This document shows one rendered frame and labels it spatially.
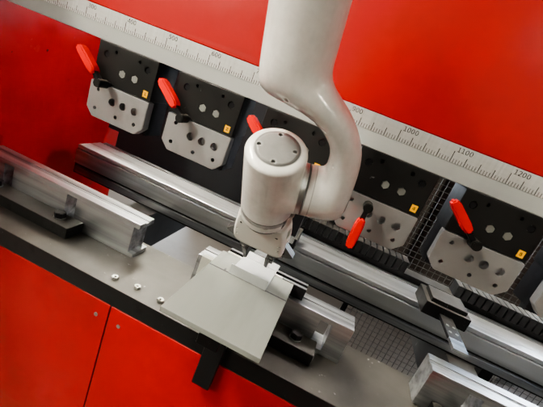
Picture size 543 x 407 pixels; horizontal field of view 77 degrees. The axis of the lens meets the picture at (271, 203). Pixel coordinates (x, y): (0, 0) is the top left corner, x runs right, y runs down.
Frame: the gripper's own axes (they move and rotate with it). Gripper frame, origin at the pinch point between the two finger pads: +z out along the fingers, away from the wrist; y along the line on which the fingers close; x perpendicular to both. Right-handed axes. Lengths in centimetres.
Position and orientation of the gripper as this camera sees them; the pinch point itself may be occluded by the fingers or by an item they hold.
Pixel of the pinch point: (258, 252)
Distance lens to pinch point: 71.3
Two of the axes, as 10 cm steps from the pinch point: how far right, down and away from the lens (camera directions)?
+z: -1.1, 5.4, 8.3
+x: -4.2, 7.3, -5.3
